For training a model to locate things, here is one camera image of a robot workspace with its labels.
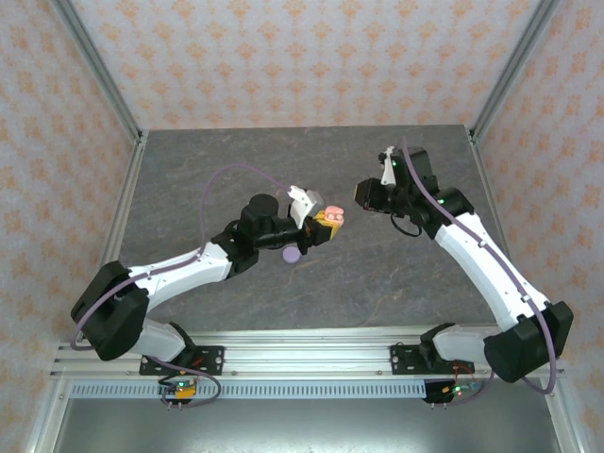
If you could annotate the pink earbud charging case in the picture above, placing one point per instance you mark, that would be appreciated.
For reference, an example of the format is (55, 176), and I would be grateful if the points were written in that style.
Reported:
(330, 207)

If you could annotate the purple earbud charging case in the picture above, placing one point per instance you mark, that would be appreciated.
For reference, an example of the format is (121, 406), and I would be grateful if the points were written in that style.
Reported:
(291, 256)

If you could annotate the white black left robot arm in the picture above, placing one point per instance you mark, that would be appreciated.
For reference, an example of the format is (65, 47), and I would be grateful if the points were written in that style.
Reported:
(184, 271)

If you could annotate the grey metal sheet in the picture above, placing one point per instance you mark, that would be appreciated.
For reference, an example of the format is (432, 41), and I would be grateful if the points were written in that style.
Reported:
(307, 429)

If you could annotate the aluminium table side rail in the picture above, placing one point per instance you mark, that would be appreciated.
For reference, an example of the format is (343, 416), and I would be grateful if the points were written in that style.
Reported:
(125, 198)
(491, 198)

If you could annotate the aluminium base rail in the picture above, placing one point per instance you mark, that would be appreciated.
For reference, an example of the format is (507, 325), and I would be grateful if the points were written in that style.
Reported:
(307, 354)

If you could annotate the aluminium frame post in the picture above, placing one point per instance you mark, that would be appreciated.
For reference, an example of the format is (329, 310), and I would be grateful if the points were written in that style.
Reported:
(511, 71)
(101, 71)

